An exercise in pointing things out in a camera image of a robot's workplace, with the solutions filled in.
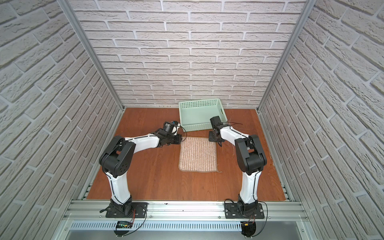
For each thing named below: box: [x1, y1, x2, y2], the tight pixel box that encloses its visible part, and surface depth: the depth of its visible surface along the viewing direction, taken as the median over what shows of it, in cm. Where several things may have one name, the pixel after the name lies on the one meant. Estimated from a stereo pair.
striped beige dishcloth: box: [178, 136, 222, 173], surface depth 94 cm
